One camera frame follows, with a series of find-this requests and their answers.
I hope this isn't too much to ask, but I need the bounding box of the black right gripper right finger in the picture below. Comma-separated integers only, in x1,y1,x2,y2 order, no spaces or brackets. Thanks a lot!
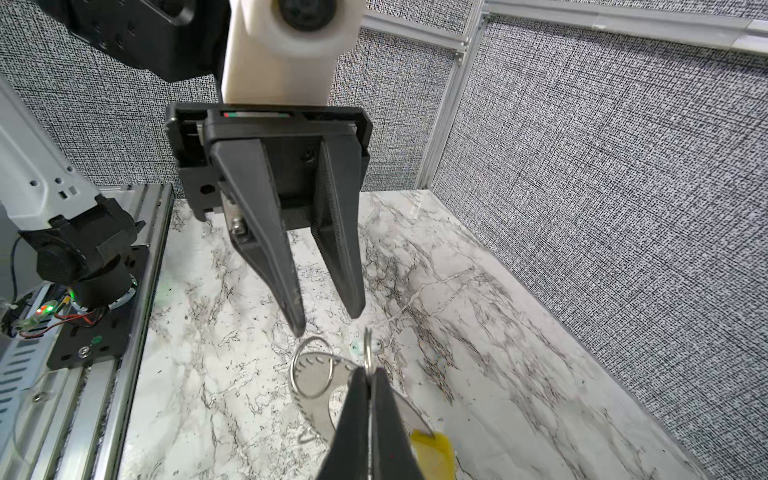
371,368,424,480

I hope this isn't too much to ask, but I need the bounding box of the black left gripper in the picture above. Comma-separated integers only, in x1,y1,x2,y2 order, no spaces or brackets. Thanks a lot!
165,103,373,338

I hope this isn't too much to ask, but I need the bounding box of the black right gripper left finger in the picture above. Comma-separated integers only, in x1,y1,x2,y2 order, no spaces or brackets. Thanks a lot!
316,367,369,480

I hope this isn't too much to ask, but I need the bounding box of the yellow capped key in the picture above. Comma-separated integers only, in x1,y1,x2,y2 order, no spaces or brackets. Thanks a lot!
410,430,456,480

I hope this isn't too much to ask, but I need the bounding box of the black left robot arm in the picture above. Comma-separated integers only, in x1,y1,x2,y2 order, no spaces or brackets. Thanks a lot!
1,1,372,336

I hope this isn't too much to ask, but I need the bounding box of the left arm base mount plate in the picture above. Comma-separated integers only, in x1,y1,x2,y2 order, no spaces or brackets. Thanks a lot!
46,245,150,370

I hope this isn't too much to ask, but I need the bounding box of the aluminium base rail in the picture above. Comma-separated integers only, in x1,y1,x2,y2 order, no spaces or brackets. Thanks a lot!
0,182,176,480

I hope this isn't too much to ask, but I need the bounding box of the thin black left cable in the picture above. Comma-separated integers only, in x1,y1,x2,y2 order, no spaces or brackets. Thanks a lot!
8,233,31,307

